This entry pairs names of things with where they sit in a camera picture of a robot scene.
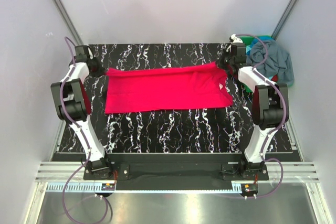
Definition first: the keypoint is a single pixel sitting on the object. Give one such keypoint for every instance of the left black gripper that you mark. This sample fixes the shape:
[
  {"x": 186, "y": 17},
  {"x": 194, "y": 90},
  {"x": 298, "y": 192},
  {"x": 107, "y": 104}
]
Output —
[{"x": 101, "y": 71}]

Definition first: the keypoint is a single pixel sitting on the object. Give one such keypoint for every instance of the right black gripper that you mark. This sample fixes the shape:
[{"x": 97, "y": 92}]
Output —
[{"x": 220, "y": 64}]

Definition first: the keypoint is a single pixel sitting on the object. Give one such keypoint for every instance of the red t shirt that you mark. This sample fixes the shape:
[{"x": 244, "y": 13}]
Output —
[{"x": 181, "y": 88}]

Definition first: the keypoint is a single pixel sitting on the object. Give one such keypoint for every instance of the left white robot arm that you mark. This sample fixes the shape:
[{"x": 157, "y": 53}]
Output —
[{"x": 73, "y": 106}]

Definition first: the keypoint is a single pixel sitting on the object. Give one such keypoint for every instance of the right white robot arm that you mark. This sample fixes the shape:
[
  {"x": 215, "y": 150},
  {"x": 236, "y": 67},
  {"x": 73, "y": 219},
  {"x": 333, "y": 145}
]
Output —
[{"x": 269, "y": 110}]

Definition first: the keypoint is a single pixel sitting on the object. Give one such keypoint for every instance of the green plastic bin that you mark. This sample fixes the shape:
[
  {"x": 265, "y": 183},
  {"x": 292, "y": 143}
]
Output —
[{"x": 246, "y": 41}]

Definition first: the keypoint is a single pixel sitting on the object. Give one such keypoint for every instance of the grey t shirt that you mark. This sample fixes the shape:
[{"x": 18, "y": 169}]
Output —
[{"x": 273, "y": 56}]

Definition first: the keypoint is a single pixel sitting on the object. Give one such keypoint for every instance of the black marbled table mat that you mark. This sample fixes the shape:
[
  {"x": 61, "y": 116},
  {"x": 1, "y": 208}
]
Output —
[{"x": 168, "y": 131}]

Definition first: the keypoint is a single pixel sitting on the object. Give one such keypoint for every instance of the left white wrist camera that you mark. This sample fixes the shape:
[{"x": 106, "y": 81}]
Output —
[{"x": 91, "y": 56}]

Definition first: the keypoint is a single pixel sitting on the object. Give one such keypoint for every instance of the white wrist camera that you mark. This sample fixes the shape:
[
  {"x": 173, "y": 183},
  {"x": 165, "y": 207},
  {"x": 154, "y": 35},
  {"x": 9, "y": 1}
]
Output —
[
  {"x": 234, "y": 41},
  {"x": 91, "y": 56}
]

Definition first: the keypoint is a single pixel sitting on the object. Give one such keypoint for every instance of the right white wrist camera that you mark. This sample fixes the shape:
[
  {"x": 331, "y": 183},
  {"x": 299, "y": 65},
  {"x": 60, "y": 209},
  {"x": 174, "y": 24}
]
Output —
[{"x": 234, "y": 41}]

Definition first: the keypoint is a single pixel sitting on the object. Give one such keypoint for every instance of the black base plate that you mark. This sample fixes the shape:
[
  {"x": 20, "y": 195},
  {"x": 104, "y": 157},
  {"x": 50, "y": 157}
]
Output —
[{"x": 178, "y": 171}]

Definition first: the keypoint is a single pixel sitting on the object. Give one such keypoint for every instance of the aluminium front rail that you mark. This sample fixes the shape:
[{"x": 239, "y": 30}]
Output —
[{"x": 63, "y": 175}]

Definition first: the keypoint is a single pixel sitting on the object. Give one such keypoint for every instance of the left aluminium frame post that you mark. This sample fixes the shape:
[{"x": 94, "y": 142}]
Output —
[{"x": 67, "y": 20}]

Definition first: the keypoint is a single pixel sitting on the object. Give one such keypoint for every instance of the aluminium frame post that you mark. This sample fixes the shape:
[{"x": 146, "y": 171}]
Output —
[
  {"x": 67, "y": 20},
  {"x": 284, "y": 18}
]

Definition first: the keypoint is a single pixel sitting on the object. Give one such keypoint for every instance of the right aluminium frame post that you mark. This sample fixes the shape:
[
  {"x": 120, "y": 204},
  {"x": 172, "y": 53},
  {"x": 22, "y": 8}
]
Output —
[{"x": 284, "y": 18}]

